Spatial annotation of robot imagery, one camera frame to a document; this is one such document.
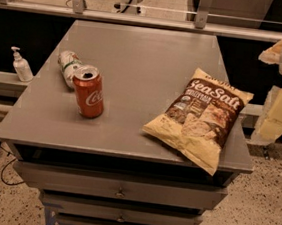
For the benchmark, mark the grey drawer cabinet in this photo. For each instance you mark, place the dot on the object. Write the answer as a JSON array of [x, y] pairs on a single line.
[[143, 71]]

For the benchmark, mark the middle grey drawer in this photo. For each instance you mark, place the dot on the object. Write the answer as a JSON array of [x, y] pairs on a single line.
[[117, 211]]

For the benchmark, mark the metal railing frame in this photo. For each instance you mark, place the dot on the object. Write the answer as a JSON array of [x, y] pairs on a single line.
[[248, 19]]

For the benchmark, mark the top grey drawer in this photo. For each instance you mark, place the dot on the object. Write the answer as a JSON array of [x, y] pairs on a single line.
[[122, 187]]

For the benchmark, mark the red coke can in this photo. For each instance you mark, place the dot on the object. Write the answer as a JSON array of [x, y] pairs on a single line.
[[88, 85]]

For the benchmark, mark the sea salt chips bag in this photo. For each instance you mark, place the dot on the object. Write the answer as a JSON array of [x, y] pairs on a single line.
[[199, 121]]

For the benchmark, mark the white pump sanitizer bottle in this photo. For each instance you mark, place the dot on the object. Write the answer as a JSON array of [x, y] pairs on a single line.
[[21, 66]]

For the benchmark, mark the white green lying can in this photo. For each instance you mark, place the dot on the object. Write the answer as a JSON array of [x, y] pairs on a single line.
[[69, 62]]

